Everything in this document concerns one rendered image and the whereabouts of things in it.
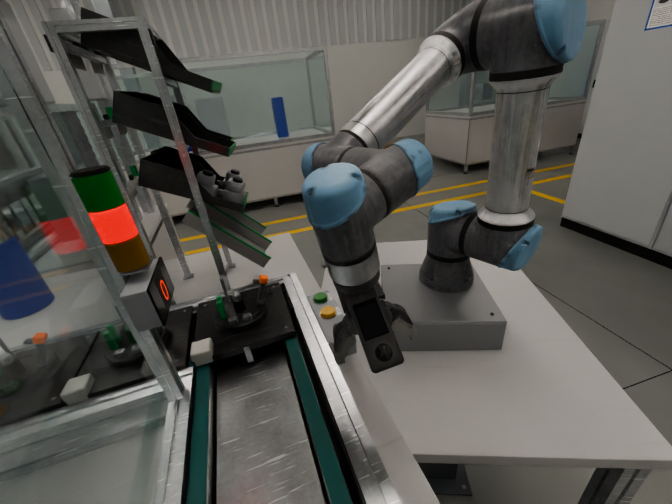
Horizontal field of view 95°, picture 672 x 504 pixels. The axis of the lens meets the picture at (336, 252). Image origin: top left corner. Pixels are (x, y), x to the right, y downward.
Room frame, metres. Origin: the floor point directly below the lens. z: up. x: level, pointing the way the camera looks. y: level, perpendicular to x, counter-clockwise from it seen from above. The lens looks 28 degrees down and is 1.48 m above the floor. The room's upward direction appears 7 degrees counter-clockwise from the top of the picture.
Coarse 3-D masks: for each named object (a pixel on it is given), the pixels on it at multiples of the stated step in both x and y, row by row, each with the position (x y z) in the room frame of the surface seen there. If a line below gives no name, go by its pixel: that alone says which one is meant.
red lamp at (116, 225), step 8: (120, 208) 0.45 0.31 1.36; (96, 216) 0.43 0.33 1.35; (104, 216) 0.43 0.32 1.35; (112, 216) 0.43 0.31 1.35; (120, 216) 0.44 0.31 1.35; (128, 216) 0.45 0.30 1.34; (96, 224) 0.43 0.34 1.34; (104, 224) 0.43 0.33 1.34; (112, 224) 0.43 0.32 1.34; (120, 224) 0.44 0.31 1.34; (128, 224) 0.45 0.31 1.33; (104, 232) 0.43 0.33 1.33; (112, 232) 0.43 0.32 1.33; (120, 232) 0.43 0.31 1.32; (128, 232) 0.44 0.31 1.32; (136, 232) 0.46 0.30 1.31; (104, 240) 0.43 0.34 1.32; (112, 240) 0.43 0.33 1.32; (120, 240) 0.43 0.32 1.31
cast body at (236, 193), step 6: (228, 180) 0.94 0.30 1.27; (234, 180) 0.95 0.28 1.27; (240, 180) 0.95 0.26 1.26; (228, 186) 0.94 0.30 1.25; (234, 186) 0.94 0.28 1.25; (240, 186) 0.94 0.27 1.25; (222, 192) 0.95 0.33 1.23; (228, 192) 0.94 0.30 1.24; (234, 192) 0.94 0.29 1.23; (240, 192) 0.94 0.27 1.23; (246, 192) 0.97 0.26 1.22; (228, 198) 0.93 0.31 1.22; (234, 198) 0.94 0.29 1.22; (240, 198) 0.94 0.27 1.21
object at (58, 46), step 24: (48, 24) 0.80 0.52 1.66; (144, 24) 0.84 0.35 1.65; (144, 48) 0.84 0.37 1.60; (72, 72) 0.79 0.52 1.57; (168, 96) 0.84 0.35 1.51; (96, 120) 0.81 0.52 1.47; (168, 120) 0.84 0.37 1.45; (96, 144) 0.79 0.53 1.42; (192, 168) 0.85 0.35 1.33; (192, 192) 0.84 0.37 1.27; (168, 216) 1.12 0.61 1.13; (144, 240) 0.79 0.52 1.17; (216, 264) 0.84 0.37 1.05
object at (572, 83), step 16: (592, 32) 5.56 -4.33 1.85; (592, 48) 5.57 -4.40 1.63; (576, 64) 5.52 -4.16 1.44; (464, 80) 5.34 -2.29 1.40; (480, 80) 5.15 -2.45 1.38; (560, 80) 5.47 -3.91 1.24; (576, 80) 5.54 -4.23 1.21; (448, 96) 5.74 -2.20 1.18; (464, 96) 5.31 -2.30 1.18; (480, 96) 5.16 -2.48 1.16; (560, 96) 5.48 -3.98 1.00; (576, 96) 5.55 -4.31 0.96; (464, 112) 5.28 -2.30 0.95
